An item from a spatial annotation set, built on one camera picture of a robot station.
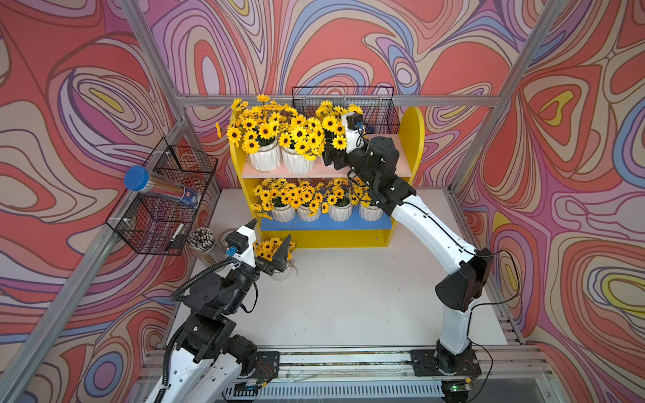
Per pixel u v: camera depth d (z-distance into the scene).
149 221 0.73
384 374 0.73
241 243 0.45
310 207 0.79
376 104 0.88
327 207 0.80
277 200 0.82
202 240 0.81
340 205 0.86
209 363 0.46
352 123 0.56
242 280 0.51
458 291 0.53
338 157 0.62
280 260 0.52
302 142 0.58
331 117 0.59
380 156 0.52
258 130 0.58
